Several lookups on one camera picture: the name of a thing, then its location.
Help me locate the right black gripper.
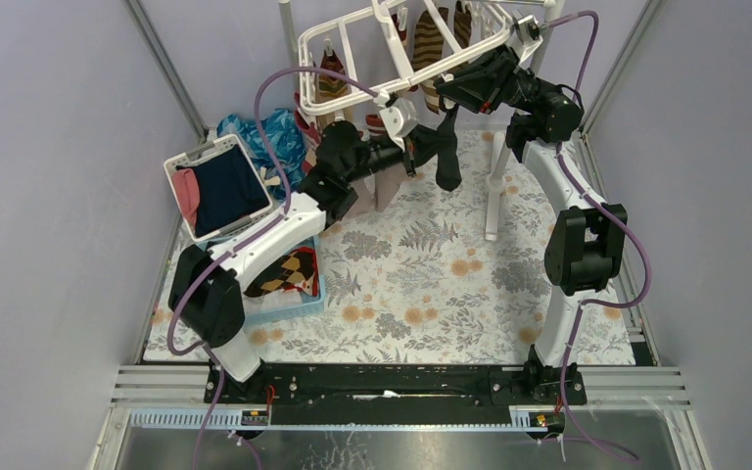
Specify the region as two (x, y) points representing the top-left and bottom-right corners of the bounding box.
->
(431, 42), (559, 117)

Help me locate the black sock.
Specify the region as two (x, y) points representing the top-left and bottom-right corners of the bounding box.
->
(410, 105), (462, 192)

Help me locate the red striped sock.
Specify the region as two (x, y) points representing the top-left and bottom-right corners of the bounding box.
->
(294, 92), (321, 173)

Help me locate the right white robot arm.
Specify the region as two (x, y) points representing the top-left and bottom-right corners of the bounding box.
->
(434, 46), (627, 403)

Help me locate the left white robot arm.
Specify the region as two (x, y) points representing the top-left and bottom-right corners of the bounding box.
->
(169, 121), (436, 402)

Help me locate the pile of socks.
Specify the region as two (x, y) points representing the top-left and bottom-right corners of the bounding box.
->
(243, 247), (319, 311)

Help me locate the brown patterned hanging sock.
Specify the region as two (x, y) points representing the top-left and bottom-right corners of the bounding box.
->
(452, 1), (472, 49)

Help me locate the silver drying rack stand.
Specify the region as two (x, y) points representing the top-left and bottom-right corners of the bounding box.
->
(279, 1), (583, 240)

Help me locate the blue laundry basket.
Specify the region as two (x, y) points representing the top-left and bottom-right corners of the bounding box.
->
(169, 245), (327, 332)

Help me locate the dark navy cloth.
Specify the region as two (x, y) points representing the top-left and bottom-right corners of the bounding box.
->
(179, 147), (270, 238)

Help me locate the pink cloth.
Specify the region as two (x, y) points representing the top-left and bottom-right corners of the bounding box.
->
(171, 168), (201, 229)

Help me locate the white laundry basket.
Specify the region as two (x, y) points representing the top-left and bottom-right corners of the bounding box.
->
(163, 134), (275, 243)

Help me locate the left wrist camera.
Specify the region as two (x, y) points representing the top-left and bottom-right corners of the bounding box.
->
(375, 95), (418, 151)

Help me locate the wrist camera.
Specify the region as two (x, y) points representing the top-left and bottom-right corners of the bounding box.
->
(375, 95), (418, 151)
(507, 15), (543, 65)

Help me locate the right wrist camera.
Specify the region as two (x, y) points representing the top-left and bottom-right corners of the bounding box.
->
(507, 15), (543, 65)

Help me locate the white sock hanger frame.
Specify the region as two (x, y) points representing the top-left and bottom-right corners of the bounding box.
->
(296, 1), (532, 96)

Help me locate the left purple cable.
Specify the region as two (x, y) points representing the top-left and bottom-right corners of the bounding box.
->
(166, 67), (391, 470)

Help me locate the purple cable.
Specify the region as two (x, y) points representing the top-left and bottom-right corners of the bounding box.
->
(538, 10), (654, 466)
(166, 67), (391, 470)

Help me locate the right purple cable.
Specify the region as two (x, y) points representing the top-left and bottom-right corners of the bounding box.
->
(538, 10), (654, 466)

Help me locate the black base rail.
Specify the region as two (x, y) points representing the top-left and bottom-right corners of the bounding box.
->
(204, 362), (588, 426)

